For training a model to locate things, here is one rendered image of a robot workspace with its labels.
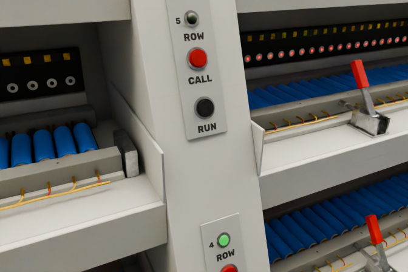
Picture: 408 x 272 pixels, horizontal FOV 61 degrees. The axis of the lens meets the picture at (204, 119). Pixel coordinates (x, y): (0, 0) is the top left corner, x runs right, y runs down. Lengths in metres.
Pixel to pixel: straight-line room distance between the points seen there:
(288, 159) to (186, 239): 0.13
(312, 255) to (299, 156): 0.17
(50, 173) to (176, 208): 0.11
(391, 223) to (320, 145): 0.23
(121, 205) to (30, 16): 0.17
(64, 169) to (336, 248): 0.37
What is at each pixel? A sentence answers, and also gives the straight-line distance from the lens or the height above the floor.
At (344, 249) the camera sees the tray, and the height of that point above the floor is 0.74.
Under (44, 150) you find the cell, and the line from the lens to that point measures 0.37.
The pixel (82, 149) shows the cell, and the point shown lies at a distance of 0.36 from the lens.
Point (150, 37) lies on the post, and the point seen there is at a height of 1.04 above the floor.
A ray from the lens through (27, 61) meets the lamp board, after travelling 0.43.
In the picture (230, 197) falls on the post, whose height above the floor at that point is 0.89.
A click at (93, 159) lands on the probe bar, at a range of 0.33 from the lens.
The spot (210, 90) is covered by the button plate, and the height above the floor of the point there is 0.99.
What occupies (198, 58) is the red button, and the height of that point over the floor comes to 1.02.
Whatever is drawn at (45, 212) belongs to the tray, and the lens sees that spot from 0.32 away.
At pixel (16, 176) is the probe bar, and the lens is 0.33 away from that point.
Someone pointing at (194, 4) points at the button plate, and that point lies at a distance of 0.31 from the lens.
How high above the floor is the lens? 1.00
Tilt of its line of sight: 6 degrees down
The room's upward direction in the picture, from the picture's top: 8 degrees counter-clockwise
